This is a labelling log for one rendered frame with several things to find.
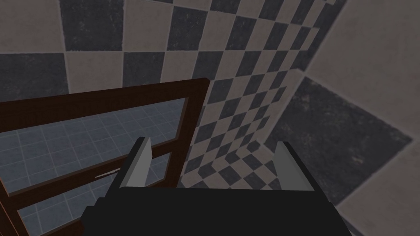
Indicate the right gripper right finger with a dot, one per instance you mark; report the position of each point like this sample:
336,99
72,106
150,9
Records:
290,168

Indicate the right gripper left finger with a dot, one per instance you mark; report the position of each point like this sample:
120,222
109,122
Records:
139,165

